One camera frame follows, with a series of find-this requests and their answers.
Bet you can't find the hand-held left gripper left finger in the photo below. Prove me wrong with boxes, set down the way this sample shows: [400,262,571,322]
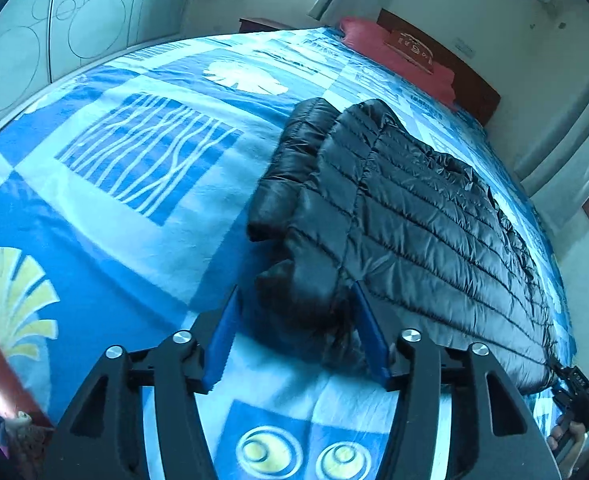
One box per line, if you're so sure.
[44,285,240,480]

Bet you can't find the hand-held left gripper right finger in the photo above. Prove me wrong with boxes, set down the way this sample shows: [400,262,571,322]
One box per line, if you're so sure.
[352,282,560,480]

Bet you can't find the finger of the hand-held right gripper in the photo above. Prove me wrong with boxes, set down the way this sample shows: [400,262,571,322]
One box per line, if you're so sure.
[553,364,589,408]

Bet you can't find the black quilted puffer jacket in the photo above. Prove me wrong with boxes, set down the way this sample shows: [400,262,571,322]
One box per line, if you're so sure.
[247,97,575,396]

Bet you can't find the person's right hand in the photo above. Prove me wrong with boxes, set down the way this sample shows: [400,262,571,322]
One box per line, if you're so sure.
[546,421,589,477]

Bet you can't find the blue patterned bed blanket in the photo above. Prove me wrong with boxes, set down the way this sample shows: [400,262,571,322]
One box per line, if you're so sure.
[0,25,575,480]

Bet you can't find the beige fuzzy object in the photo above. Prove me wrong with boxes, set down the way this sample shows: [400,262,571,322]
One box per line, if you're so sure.
[4,410,50,463]

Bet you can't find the long pale curtain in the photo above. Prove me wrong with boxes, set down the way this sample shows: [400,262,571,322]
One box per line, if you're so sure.
[517,60,589,211]

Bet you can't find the dark wooden headboard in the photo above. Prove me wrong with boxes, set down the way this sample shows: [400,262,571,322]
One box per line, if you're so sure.
[377,7,501,126]

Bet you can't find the small brown printed cushion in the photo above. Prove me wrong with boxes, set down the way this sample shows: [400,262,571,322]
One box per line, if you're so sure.
[383,27,435,75]

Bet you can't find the red pillow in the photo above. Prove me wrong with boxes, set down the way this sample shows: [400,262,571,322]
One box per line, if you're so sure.
[339,16,456,108]

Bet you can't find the dark wooden nightstand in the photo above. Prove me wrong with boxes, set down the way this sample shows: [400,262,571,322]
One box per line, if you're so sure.
[238,16,300,33]

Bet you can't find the white wardrobe with circle pattern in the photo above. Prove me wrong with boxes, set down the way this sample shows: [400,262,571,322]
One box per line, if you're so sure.
[0,0,195,141]

